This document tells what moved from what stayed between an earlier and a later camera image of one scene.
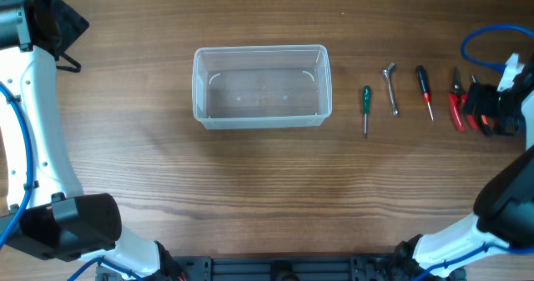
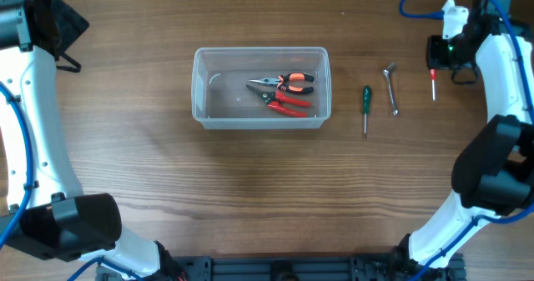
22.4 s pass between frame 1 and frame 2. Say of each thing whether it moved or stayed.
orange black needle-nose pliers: moved
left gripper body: stayed
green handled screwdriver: stayed
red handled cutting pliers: moved
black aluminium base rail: stayed
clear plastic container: stayed
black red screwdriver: moved
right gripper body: moved
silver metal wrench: stayed
